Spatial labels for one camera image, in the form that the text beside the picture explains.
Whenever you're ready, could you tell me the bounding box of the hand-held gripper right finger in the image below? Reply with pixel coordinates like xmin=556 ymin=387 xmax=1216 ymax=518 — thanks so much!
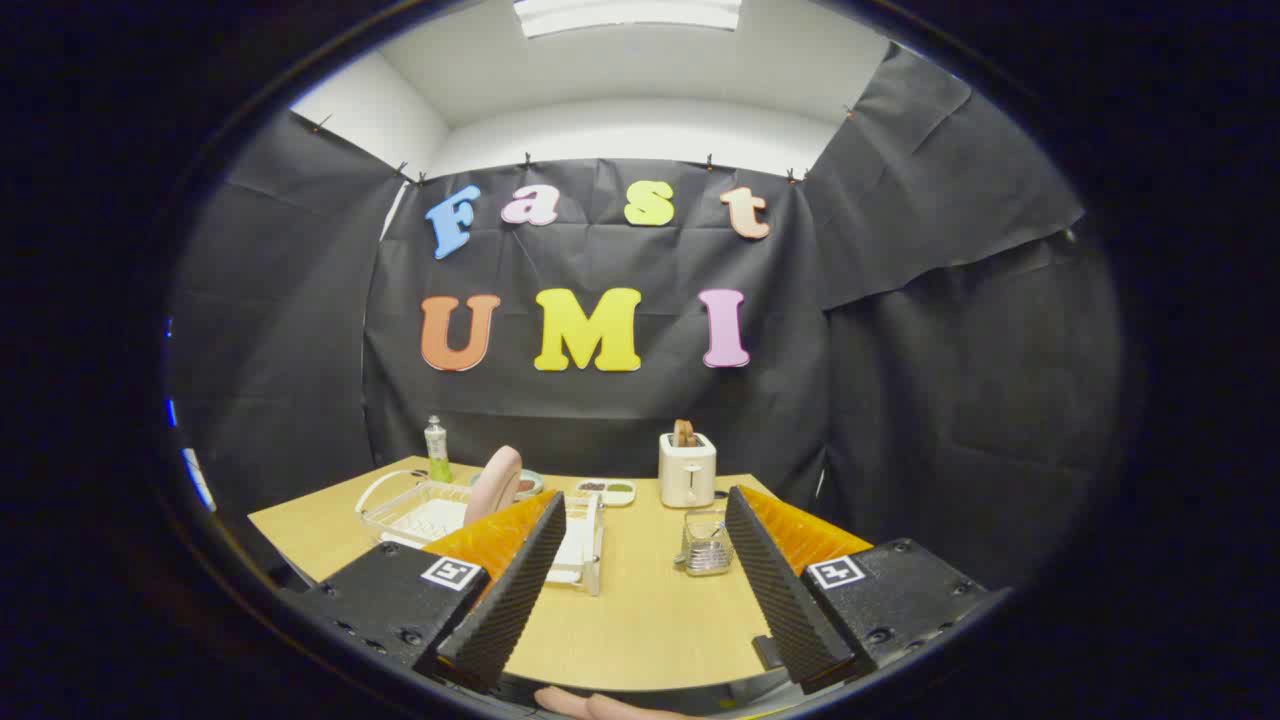
xmin=725 ymin=486 xmax=1011 ymax=696

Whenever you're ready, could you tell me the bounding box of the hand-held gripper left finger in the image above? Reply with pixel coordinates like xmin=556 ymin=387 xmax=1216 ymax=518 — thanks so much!
xmin=283 ymin=490 xmax=568 ymax=696

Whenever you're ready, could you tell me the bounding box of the white dish rack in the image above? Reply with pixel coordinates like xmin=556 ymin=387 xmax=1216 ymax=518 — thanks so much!
xmin=355 ymin=470 xmax=606 ymax=598

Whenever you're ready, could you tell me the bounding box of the metal wire basket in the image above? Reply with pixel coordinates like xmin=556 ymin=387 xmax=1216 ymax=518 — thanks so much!
xmin=675 ymin=510 xmax=736 ymax=578

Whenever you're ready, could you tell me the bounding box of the pink plate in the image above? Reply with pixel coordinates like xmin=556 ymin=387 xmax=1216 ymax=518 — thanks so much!
xmin=463 ymin=446 xmax=524 ymax=528

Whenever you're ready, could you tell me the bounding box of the green dish soap bottle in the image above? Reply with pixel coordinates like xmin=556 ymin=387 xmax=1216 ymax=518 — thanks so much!
xmin=424 ymin=416 xmax=453 ymax=484

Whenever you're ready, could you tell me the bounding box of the cream toaster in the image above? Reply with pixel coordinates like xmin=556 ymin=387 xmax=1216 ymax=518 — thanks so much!
xmin=658 ymin=432 xmax=718 ymax=509

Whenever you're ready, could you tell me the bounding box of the black backdrop cloth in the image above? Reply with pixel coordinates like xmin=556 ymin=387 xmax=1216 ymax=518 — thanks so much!
xmin=165 ymin=45 xmax=1126 ymax=601

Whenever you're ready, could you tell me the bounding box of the ceiling light panel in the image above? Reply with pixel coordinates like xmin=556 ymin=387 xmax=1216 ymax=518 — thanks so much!
xmin=513 ymin=0 xmax=743 ymax=39

